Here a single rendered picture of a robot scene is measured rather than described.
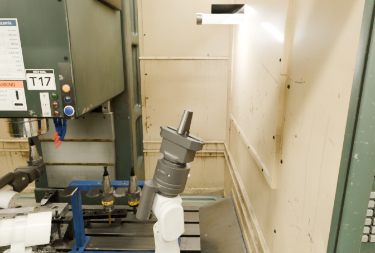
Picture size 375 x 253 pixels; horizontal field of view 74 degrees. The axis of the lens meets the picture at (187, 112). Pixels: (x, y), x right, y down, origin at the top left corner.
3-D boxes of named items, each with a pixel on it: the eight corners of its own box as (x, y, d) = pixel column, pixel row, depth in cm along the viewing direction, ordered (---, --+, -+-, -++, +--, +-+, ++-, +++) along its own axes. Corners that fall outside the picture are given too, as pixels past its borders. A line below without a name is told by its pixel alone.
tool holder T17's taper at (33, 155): (41, 157, 119) (39, 143, 117) (35, 160, 114) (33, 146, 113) (32, 156, 119) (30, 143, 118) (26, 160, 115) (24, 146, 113)
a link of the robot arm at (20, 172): (42, 161, 113) (25, 173, 101) (45, 181, 115) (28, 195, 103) (14, 161, 113) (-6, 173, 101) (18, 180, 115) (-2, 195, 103)
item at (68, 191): (71, 197, 102) (70, 195, 102) (57, 197, 102) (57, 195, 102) (78, 188, 109) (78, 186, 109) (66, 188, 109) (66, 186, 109)
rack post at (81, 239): (82, 253, 113) (75, 194, 106) (70, 253, 113) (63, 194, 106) (91, 237, 123) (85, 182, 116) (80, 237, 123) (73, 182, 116)
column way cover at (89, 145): (116, 189, 166) (111, 113, 154) (45, 188, 167) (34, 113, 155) (118, 185, 171) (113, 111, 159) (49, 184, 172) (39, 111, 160)
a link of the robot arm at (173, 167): (193, 144, 57) (179, 191, 59) (212, 141, 65) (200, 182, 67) (152, 125, 63) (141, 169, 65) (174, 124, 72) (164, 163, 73)
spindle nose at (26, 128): (54, 127, 122) (51, 102, 120) (41, 137, 107) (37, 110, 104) (19, 128, 120) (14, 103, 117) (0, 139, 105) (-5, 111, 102)
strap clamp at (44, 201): (47, 220, 135) (43, 195, 132) (41, 220, 136) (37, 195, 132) (59, 205, 148) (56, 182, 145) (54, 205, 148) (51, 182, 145)
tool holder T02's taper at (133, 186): (139, 186, 107) (138, 172, 106) (138, 192, 103) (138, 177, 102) (128, 187, 107) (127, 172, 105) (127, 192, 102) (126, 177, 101)
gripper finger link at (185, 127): (192, 110, 65) (186, 133, 65) (185, 110, 62) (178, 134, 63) (197, 112, 64) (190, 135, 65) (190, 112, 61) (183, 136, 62)
